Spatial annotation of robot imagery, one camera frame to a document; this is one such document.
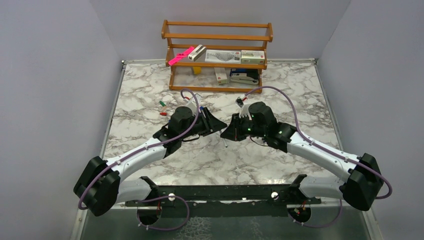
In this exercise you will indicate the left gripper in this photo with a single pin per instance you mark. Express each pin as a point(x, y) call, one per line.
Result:
point(213, 123)

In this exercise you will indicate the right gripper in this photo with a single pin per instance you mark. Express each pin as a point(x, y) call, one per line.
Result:
point(233, 131)

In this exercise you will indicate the black cap marker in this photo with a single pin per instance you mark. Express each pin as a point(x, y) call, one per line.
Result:
point(223, 139)

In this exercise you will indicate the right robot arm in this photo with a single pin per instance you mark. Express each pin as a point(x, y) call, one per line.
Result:
point(357, 179)

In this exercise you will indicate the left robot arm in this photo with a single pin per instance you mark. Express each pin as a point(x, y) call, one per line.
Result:
point(101, 184)

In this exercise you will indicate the small white red box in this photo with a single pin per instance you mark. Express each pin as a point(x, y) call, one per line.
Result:
point(221, 75)

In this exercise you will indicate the yellow small object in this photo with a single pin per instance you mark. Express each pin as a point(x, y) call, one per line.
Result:
point(196, 70)

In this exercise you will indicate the blue grey stapler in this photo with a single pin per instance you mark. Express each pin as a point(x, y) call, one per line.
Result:
point(248, 76)

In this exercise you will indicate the white patterned flat packet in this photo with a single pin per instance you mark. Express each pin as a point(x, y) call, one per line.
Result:
point(223, 56)

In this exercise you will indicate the wooden three-tier shelf rack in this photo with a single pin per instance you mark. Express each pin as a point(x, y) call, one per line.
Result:
point(180, 35)

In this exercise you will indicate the white grey eraser box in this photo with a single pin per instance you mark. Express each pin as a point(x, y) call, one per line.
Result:
point(197, 53)

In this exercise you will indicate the green white staples box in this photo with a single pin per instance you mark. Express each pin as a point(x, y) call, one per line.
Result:
point(252, 57)

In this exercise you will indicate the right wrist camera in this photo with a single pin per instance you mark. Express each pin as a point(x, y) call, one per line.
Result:
point(244, 107)

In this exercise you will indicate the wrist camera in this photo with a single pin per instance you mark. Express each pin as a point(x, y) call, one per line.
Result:
point(244, 107)
point(191, 103)

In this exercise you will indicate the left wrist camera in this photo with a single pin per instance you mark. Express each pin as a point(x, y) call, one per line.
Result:
point(191, 103)

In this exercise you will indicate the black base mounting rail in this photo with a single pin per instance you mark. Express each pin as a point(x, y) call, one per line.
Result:
point(270, 193)

